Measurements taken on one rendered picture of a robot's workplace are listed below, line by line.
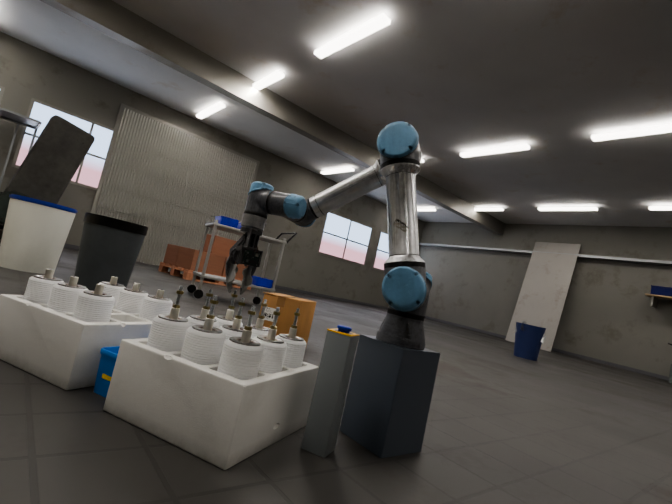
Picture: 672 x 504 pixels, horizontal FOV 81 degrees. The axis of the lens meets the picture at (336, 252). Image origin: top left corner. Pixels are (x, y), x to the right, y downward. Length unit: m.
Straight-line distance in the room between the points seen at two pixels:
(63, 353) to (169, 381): 0.39
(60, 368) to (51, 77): 8.09
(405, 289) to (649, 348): 10.21
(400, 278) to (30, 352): 1.07
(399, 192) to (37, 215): 3.20
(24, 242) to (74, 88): 5.62
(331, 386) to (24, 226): 3.20
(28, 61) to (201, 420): 8.56
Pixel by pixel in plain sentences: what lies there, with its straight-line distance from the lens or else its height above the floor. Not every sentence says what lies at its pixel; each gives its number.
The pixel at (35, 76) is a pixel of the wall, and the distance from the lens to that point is 9.15.
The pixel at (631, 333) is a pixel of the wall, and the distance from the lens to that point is 11.20.
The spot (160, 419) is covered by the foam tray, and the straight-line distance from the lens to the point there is 1.07.
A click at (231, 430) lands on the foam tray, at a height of 0.08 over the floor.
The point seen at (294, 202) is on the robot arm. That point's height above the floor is 0.65.
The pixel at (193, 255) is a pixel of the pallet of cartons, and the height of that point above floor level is 0.39.
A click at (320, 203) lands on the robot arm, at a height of 0.69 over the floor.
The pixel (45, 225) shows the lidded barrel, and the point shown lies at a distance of 3.87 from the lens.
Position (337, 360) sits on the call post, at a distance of 1.05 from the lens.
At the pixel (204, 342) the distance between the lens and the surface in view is 1.02.
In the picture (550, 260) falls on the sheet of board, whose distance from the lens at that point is 11.65.
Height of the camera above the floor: 0.43
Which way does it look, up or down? 5 degrees up
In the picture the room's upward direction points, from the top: 13 degrees clockwise
